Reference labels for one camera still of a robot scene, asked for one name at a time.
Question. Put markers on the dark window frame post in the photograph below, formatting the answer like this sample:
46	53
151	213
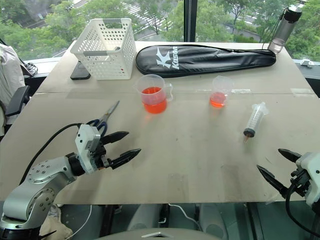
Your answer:
190	20

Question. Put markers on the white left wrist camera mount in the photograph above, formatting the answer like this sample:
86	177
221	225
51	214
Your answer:
86	140

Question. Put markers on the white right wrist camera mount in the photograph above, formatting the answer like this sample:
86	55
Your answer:
312	170

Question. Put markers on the clear water bottle black lid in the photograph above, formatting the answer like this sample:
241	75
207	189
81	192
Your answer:
285	27

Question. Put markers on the white perforated plastic basket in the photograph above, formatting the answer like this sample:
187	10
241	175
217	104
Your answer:
110	62

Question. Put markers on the clear plastic syringe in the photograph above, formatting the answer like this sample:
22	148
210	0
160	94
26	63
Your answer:
256	118

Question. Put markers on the white cloth garment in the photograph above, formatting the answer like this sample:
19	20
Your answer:
8	72

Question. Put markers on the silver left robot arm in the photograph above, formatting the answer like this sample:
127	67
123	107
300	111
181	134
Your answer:
30	197

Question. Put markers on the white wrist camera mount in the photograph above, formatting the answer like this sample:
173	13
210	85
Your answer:
312	170
86	140

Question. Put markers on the clear tape strip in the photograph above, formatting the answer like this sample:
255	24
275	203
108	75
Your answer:
241	91

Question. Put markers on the small beaker with red liquid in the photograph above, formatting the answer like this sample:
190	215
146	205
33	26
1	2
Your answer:
220	97

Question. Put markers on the black Kason racket bag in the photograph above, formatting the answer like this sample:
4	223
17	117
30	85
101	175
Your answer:
212	60

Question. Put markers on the small dark object in basket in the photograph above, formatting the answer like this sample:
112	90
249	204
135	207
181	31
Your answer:
117	48

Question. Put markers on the small white window fitting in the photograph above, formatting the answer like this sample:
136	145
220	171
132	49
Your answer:
307	62

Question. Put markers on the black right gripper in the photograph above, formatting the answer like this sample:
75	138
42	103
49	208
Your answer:
301	181

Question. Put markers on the large beaker with red liquid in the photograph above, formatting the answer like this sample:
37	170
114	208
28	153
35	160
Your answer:
153	100

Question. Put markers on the white sneaker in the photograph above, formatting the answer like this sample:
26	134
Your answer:
54	213

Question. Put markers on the black office chair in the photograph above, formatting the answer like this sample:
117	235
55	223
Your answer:
17	102

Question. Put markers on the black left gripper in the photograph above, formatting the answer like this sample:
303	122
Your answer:
100	156

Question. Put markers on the grey rounded shape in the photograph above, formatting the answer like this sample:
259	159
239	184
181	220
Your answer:
213	220
143	217

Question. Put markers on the black smartphone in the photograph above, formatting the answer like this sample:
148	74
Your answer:
78	73

